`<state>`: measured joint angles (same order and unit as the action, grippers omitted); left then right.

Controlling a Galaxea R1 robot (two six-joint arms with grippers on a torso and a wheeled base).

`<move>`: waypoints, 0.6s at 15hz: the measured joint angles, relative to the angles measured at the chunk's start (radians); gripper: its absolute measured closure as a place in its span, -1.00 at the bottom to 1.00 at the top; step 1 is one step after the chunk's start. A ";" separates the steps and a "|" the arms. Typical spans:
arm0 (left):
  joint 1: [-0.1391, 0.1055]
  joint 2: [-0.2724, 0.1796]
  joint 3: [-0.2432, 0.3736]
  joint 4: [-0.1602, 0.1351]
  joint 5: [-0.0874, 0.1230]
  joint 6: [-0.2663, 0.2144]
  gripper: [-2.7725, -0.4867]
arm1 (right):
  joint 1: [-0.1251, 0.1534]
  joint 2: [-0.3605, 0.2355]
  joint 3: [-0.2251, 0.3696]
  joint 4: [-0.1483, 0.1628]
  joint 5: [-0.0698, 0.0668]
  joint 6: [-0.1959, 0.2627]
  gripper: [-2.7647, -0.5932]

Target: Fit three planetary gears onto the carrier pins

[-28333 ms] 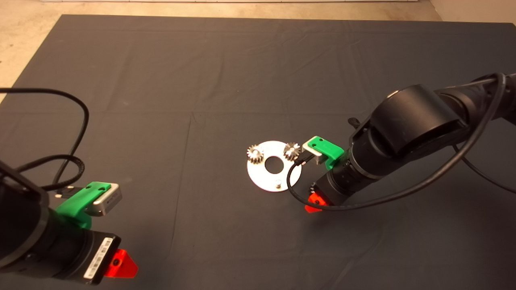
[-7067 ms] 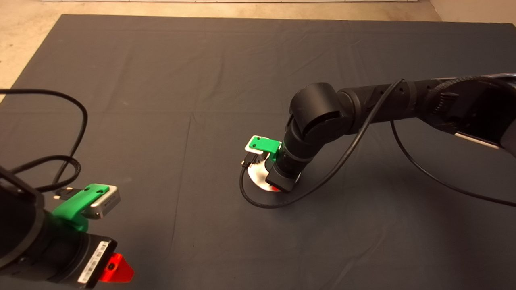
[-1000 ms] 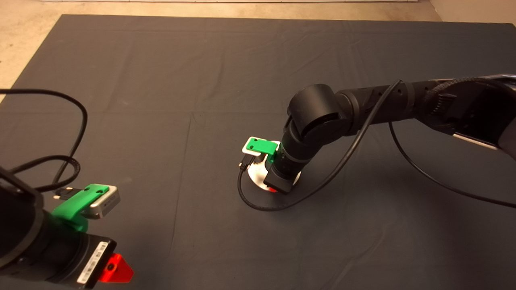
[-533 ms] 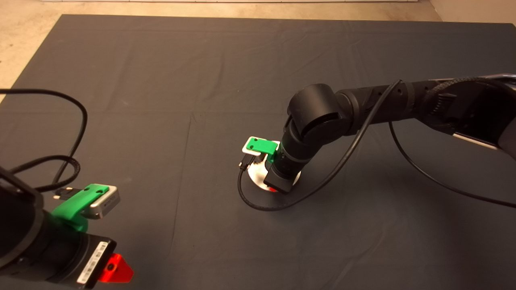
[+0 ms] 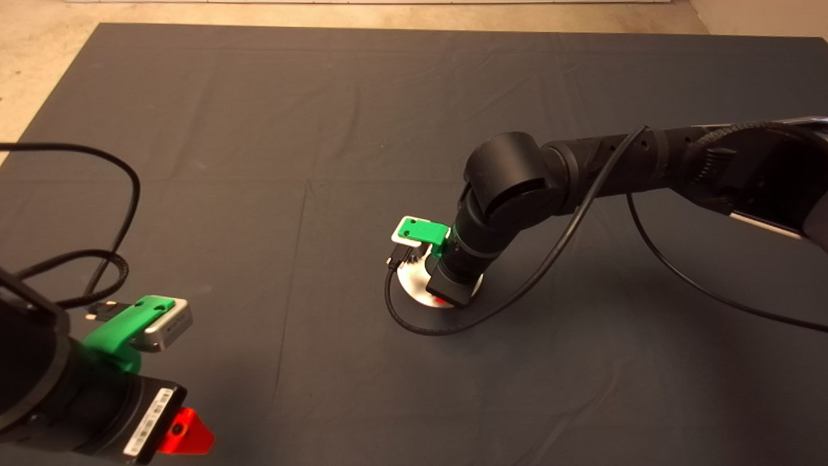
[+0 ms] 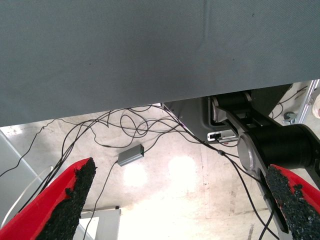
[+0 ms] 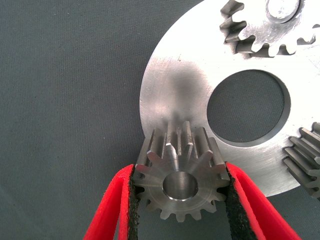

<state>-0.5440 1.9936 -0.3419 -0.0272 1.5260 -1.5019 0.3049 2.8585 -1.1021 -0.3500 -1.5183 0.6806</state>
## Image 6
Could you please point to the white floor box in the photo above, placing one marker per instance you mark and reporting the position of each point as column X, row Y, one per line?
column 105, row 225

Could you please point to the dark grey table cloth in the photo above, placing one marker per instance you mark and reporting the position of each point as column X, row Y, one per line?
column 125, row 50

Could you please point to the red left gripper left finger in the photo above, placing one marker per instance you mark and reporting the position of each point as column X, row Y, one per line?
column 50, row 212

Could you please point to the aluminium profile with caster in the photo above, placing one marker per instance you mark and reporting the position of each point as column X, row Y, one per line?
column 305, row 105

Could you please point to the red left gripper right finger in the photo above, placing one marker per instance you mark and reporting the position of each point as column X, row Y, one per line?
column 297, row 207

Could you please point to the grey box with green light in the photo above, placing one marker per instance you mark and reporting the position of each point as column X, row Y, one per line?
column 131, row 155

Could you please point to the grey metal panel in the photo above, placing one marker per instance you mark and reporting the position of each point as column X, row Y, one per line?
column 12, row 170

